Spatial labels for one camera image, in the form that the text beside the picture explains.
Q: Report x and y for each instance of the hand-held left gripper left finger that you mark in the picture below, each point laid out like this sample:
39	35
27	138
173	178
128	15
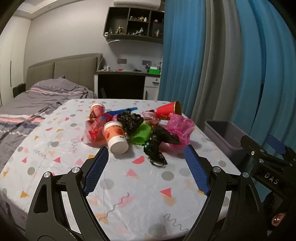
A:
96	172

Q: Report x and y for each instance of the black plastic bag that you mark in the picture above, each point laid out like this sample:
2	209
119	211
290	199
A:
159	136
129	121

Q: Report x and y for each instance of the grey wall outlet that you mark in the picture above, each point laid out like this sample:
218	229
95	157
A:
146	62

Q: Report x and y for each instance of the green box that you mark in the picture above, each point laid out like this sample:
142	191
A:
154	70

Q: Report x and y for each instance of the dark wall outlet red mark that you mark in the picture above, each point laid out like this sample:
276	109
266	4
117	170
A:
122	61

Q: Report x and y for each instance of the dark wall shelf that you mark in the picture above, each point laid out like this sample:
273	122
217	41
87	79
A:
129	38

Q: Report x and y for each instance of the red plastic bag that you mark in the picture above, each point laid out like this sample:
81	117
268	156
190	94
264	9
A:
94	129

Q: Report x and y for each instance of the small dark desk figure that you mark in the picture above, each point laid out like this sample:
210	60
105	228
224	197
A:
147	66

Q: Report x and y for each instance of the blue curtain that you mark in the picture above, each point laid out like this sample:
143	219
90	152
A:
175	58
272	69

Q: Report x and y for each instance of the pink plastic bag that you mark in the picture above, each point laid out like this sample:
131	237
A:
180	126

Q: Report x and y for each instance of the white clip lamp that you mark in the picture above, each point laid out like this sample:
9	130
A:
106	34

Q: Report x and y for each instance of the grey striped blanket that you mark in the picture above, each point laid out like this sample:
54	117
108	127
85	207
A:
34	102

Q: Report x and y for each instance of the dark top desk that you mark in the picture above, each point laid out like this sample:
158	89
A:
120	84

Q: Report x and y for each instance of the white air conditioner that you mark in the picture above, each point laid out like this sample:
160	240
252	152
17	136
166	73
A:
138	3

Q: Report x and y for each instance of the grey plastic bin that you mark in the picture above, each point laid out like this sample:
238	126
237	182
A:
222	134

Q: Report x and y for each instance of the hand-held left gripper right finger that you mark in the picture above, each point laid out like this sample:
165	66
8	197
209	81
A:
196	171

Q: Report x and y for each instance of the grey upholstered headboard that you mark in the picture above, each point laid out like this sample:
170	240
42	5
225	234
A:
74	66

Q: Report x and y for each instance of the green foam net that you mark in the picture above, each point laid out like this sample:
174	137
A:
141	134

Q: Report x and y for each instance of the collection of shelf figurines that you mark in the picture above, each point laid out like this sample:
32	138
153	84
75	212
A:
138	31

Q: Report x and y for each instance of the dark bedside cabinet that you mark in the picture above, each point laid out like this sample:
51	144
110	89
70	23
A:
19	90

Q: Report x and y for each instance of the white drawer unit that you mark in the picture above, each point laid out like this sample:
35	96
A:
151	87

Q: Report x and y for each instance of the red paper cup gold lining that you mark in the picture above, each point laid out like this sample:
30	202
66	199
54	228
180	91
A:
165	112

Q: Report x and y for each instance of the clear chair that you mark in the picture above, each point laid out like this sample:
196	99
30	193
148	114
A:
103	92

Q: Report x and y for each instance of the white wardrobe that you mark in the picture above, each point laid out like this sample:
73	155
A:
11	64

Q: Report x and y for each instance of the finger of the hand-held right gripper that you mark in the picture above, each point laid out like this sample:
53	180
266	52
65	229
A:
276	144
248	143

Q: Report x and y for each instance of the small white desk cup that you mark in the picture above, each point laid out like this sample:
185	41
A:
105	68

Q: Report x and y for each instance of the orange and white paper cup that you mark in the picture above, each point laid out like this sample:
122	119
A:
115	136

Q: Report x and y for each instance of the red and white snack wrapper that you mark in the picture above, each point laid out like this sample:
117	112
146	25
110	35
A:
149	117

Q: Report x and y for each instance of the red patterned paper cup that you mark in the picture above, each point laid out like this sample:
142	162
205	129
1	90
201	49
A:
97	109

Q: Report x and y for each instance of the patterned white tablecloth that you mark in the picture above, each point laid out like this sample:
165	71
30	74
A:
138	197

